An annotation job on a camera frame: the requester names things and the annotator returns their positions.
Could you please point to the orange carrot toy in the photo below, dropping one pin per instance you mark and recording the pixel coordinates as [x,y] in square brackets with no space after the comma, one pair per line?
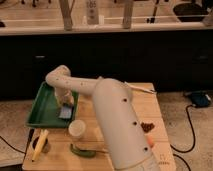
[150,141]

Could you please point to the brown small object pile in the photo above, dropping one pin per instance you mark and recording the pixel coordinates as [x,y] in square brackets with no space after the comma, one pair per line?
[147,127]

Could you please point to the dark cabinet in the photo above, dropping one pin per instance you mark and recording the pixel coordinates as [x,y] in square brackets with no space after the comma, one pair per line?
[171,60]

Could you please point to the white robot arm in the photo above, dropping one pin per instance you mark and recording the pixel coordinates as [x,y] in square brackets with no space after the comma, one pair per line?
[124,137]

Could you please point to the wooden post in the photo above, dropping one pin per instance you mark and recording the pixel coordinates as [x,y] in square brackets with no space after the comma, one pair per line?
[127,16]
[66,14]

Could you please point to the white plastic cup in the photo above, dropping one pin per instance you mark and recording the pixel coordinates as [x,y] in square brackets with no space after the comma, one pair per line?
[77,129]

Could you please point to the dark round coaster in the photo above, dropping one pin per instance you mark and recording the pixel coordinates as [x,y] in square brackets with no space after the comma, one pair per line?
[45,148]

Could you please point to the yellow banana toy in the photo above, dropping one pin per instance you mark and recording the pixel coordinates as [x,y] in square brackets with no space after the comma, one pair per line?
[40,144]

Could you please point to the green plastic tray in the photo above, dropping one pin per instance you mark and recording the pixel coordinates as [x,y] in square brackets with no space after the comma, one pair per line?
[45,110]

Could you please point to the white stick tool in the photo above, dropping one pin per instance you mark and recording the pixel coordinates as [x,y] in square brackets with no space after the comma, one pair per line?
[140,88]

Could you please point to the dark blue floor device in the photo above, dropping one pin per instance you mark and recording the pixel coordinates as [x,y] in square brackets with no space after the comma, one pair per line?
[200,99]

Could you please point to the blue sponge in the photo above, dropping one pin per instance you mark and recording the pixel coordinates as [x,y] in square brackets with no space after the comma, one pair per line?
[65,112]

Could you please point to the right wooden post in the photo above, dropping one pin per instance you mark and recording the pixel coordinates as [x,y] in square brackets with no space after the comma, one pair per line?
[127,16]

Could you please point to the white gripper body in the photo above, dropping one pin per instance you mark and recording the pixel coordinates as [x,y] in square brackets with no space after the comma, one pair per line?
[63,96]

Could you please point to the left wooden post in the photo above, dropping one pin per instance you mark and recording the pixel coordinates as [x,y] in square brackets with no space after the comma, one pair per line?
[66,14]

